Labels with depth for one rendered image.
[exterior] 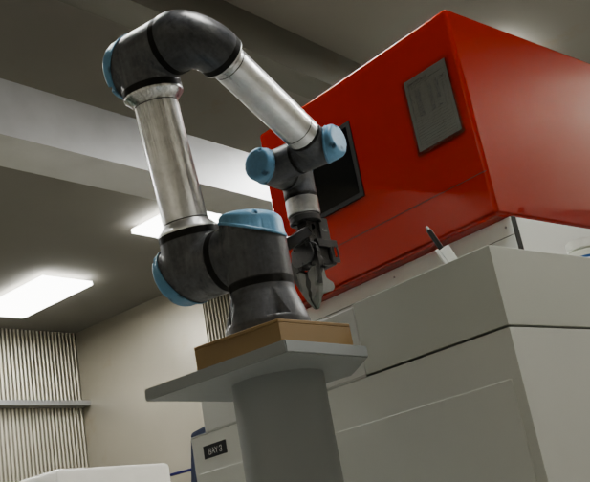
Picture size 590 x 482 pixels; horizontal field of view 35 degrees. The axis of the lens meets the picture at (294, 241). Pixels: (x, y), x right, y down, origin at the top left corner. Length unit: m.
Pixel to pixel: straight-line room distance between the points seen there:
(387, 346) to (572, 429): 0.37
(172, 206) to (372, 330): 0.46
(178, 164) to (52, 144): 3.21
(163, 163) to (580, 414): 0.87
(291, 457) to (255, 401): 0.11
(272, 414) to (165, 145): 0.55
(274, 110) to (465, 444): 0.73
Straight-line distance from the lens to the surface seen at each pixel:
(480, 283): 1.69
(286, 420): 1.54
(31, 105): 4.98
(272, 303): 1.60
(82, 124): 5.15
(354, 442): 1.90
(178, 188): 1.75
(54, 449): 11.40
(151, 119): 1.79
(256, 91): 1.85
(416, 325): 1.78
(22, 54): 5.82
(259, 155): 2.03
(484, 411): 1.68
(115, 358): 11.33
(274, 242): 1.64
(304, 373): 1.57
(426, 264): 2.60
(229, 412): 2.20
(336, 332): 1.61
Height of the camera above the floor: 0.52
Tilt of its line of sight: 18 degrees up
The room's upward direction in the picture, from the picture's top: 10 degrees counter-clockwise
